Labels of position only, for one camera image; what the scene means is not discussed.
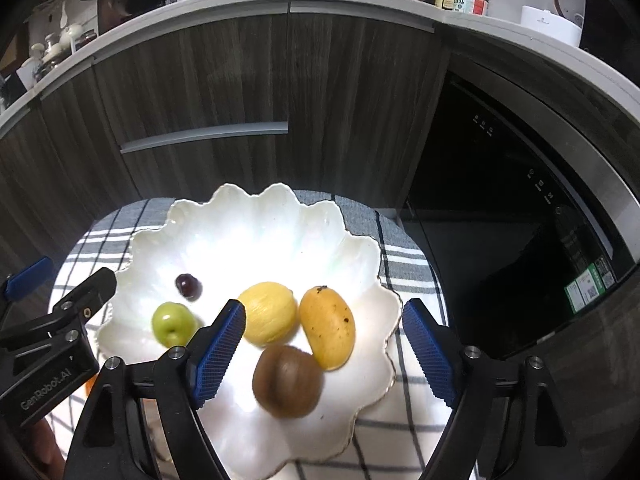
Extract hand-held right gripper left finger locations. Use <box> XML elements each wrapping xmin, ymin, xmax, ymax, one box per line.
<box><xmin>70</xmin><ymin>299</ymin><xmax>247</xmax><ymax>480</ymax></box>

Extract yellow mango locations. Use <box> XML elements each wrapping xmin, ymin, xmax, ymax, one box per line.
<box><xmin>299</xmin><ymin>285</ymin><xmax>356</xmax><ymax>372</ymax></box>

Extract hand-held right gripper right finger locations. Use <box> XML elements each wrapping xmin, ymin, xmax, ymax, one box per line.
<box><xmin>401</xmin><ymin>298</ymin><xmax>569</xmax><ymax>480</ymax></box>

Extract white black checked cloth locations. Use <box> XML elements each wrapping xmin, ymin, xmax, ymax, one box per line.
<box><xmin>47</xmin><ymin>190</ymin><xmax>481</xmax><ymax>480</ymax></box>

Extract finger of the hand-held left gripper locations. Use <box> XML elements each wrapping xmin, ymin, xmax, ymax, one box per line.
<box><xmin>49</xmin><ymin>267</ymin><xmax>118</xmax><ymax>323</ymax></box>
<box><xmin>0</xmin><ymin>256</ymin><xmax>54</xmax><ymax>303</ymax></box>

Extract black microwave oven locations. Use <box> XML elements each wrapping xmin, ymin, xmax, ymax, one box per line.
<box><xmin>582</xmin><ymin>0</ymin><xmax>640</xmax><ymax>63</ymax></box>

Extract black built-in dishwasher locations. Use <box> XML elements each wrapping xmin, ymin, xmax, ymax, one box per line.
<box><xmin>395</xmin><ymin>52</ymin><xmax>640</xmax><ymax>361</ymax></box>

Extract white scalloped ceramic bowl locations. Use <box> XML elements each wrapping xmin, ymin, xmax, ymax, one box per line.
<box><xmin>96</xmin><ymin>182</ymin><xmax>403</xmax><ymax>466</ymax></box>

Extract white teapot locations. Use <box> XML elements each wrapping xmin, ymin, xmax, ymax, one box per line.
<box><xmin>59</xmin><ymin>24</ymin><xmax>83</xmax><ymax>53</ymax></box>

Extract green apple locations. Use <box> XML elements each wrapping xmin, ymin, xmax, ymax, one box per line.
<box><xmin>151</xmin><ymin>302</ymin><xmax>193</xmax><ymax>348</ymax></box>

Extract brown kiwi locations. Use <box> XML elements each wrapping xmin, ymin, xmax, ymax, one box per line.
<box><xmin>252</xmin><ymin>344</ymin><xmax>324</xmax><ymax>419</ymax></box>

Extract dark wood base cabinets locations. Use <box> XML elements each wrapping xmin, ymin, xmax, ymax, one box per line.
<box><xmin>0</xmin><ymin>10</ymin><xmax>640</xmax><ymax>480</ymax></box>

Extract yellow lemon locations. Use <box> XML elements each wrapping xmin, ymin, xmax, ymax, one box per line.
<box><xmin>237</xmin><ymin>282</ymin><xmax>298</xmax><ymax>347</ymax></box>

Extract white round container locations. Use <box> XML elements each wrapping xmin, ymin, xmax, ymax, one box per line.
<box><xmin>520</xmin><ymin>5</ymin><xmax>585</xmax><ymax>46</ymax></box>

